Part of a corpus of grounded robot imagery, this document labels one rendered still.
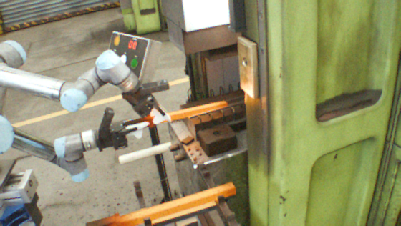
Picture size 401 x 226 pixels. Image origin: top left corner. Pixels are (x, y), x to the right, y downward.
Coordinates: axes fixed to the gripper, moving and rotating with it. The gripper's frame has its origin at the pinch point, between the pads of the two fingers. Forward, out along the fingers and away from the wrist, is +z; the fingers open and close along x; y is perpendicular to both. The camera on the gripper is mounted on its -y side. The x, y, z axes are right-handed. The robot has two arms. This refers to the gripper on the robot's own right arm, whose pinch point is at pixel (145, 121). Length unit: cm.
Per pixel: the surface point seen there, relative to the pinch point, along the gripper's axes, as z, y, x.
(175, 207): -2.2, 1.8, 47.9
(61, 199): -63, 102, -100
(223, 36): 30.9, -29.4, 8.1
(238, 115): 35.5, 3.5, 7.7
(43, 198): -77, 102, -106
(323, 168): 51, 12, 43
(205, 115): 23.1, 2.2, 3.4
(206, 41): 24.7, -28.7, 8.1
